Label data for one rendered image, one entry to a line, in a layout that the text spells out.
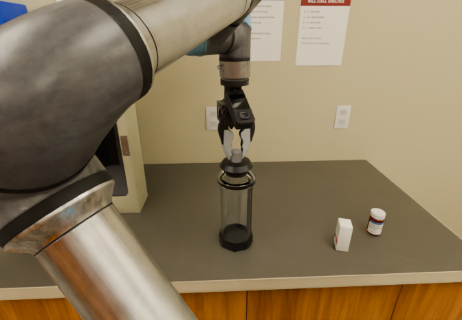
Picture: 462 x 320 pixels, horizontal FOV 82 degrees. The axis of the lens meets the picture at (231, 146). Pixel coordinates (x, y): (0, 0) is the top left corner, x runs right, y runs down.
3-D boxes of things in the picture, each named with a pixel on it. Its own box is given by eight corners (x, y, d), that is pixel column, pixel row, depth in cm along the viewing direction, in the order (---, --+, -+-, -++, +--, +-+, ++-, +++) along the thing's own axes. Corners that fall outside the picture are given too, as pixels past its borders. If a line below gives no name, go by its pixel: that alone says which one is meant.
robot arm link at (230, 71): (255, 61, 62) (221, 62, 60) (254, 81, 63) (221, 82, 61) (244, 58, 68) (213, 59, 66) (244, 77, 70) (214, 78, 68)
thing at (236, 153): (246, 163, 79) (247, 142, 76) (258, 177, 71) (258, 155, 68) (216, 167, 76) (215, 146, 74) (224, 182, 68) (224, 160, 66)
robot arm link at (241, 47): (207, 8, 59) (232, 11, 65) (209, 60, 63) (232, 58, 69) (235, 6, 54) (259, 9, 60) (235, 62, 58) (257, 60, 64)
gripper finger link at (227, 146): (225, 153, 76) (229, 122, 73) (231, 162, 71) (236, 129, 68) (215, 153, 75) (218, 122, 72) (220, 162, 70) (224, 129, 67)
